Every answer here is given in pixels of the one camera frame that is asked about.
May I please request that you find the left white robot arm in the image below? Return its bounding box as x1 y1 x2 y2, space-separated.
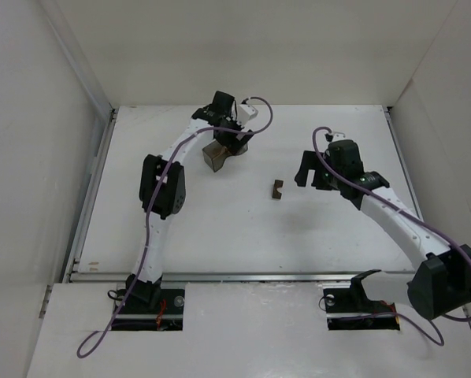
126 91 258 310

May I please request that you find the grey translucent plastic bin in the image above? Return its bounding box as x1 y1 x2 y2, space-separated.
202 134 249 172

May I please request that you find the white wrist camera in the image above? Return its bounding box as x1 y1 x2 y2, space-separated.
235 103 258 128
325 131 347 143

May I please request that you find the purple cable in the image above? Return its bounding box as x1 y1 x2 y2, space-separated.
77 95 275 358
312 126 471 347

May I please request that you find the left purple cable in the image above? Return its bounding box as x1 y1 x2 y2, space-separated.
77 95 275 358

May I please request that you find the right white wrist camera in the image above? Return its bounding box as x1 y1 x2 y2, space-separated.
325 131 347 143

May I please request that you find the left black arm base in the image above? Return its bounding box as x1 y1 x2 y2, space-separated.
110 280 185 332

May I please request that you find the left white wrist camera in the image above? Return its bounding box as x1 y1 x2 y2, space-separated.
235 103 258 128

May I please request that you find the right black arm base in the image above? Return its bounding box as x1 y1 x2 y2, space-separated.
318 269 400 331

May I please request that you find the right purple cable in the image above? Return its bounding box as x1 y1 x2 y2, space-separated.
312 126 471 347

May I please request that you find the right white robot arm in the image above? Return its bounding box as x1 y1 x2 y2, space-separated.
295 139 471 320

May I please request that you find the dark wood arch block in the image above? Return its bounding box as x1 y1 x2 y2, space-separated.
271 180 284 200

